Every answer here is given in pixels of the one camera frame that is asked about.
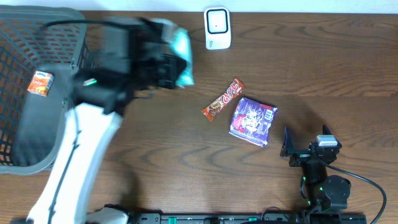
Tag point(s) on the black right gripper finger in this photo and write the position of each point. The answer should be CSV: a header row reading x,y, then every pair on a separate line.
x,y
287,146
325,130

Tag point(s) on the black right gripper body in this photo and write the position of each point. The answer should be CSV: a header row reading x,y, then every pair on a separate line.
x,y
300,156

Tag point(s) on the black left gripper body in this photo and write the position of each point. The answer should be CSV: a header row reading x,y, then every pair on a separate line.
x,y
170,71

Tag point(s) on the teal snack wrapper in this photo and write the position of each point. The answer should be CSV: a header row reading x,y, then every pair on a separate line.
x,y
179,41

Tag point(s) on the purple snack packet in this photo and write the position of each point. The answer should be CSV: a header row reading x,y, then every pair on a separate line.
x,y
252,120

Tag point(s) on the red chocolate bar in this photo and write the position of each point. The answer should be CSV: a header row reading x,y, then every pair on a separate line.
x,y
214,108

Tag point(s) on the small orange juice carton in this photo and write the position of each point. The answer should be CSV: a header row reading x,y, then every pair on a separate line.
x,y
40,83

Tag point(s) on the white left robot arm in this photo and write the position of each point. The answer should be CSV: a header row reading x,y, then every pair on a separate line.
x,y
98,96

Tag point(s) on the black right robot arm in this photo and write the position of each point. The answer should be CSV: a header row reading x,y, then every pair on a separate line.
x,y
325,193

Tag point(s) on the white barcode scanner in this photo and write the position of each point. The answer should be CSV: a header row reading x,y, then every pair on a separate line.
x,y
217,28

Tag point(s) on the grey plastic basket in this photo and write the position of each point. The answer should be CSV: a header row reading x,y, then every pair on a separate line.
x,y
32,125

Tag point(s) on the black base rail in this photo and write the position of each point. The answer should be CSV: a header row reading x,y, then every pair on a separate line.
x,y
269,217

